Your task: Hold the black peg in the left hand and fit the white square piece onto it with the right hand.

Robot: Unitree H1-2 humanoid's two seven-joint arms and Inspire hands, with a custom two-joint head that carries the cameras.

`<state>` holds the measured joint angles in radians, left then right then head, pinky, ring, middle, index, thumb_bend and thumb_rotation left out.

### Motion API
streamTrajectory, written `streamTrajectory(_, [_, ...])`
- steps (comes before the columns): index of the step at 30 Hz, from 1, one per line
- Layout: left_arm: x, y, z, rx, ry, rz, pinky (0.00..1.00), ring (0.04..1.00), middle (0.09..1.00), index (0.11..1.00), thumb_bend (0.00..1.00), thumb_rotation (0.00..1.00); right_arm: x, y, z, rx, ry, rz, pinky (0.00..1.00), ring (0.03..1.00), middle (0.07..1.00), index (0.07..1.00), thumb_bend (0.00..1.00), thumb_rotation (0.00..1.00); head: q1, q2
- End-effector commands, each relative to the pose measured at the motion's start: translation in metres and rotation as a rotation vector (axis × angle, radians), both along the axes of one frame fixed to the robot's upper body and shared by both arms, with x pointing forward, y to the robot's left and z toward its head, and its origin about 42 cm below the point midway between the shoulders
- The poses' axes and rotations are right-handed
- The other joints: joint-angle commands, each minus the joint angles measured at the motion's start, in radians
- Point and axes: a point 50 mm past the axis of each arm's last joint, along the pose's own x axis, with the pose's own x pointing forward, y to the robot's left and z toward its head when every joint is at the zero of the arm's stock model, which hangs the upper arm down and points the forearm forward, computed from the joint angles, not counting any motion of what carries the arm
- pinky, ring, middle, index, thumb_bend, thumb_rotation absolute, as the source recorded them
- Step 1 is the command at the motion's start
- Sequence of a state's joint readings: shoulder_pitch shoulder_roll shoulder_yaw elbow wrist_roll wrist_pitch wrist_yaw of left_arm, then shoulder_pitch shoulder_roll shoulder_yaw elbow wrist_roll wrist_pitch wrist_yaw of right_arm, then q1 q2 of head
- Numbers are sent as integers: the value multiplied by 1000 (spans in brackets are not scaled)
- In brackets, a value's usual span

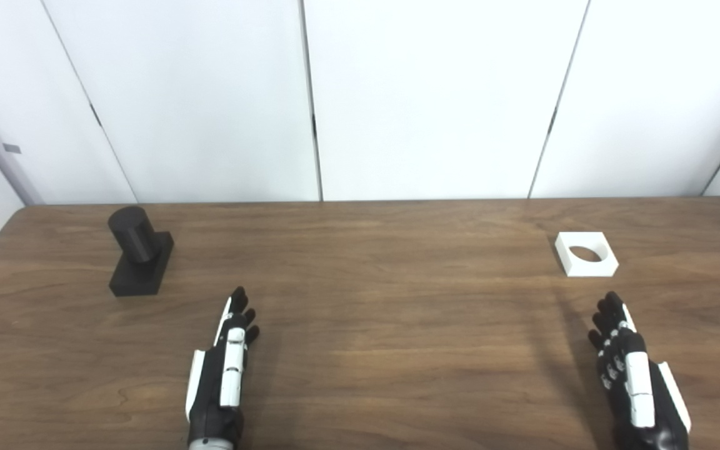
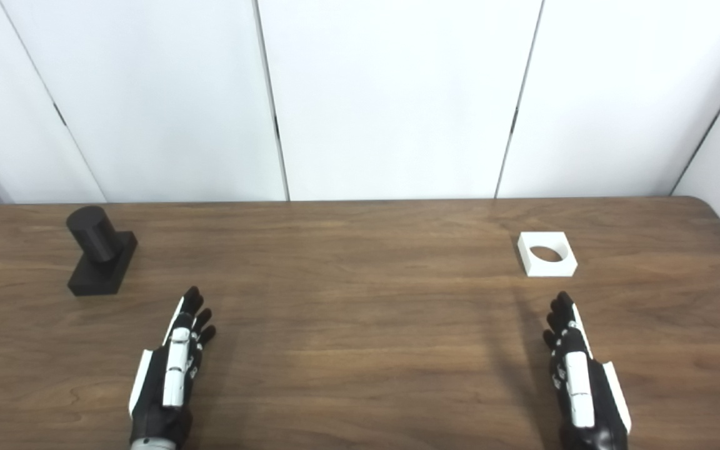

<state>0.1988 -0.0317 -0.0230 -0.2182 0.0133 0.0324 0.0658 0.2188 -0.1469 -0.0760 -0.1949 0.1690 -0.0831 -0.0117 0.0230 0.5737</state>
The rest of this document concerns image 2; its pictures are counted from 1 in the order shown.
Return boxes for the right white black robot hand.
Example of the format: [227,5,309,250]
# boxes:
[542,291,633,450]

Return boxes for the black peg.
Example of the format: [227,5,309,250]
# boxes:
[66,206,139,297]

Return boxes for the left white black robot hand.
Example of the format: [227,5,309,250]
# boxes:
[129,286,217,446]

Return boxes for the white square piece with hole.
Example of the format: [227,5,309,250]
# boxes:
[517,232,578,278]

